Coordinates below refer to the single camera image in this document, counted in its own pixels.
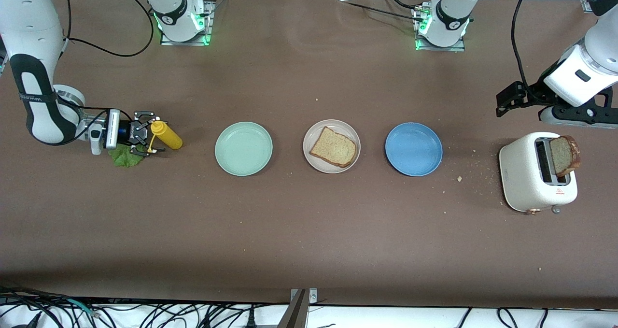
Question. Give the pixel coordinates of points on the aluminium corner rail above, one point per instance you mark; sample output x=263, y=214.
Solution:
x=585, y=4

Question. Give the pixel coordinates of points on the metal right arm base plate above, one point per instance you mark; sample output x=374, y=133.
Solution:
x=209, y=19

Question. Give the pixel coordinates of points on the yellow squeeze sauce bottle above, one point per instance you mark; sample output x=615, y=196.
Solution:
x=170, y=137

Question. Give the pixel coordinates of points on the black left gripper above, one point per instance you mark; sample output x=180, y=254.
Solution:
x=536, y=92

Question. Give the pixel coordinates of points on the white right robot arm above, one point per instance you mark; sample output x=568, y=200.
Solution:
x=34, y=9

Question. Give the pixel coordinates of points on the blue round plate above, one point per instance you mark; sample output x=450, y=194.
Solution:
x=414, y=149

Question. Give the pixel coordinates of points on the green lettuce leaf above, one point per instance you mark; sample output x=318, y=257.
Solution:
x=124, y=159

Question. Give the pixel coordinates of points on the black power plug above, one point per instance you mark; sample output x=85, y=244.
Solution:
x=251, y=320

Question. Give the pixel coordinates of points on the white two-slot toaster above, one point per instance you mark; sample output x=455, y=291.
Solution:
x=526, y=183

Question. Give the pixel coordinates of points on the brown crust bread slice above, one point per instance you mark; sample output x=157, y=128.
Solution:
x=334, y=148
x=562, y=154

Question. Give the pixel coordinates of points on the beige round plate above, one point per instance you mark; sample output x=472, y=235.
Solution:
x=314, y=135

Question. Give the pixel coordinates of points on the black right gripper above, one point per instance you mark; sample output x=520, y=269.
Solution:
x=126, y=130

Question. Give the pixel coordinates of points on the mint green round plate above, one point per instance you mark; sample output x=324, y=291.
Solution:
x=244, y=149

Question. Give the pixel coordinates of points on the aluminium frame bracket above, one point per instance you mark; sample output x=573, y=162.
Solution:
x=297, y=313

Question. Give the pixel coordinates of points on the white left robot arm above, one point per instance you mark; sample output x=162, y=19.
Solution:
x=449, y=19

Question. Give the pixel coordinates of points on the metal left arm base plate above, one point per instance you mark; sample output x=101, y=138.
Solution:
x=458, y=48

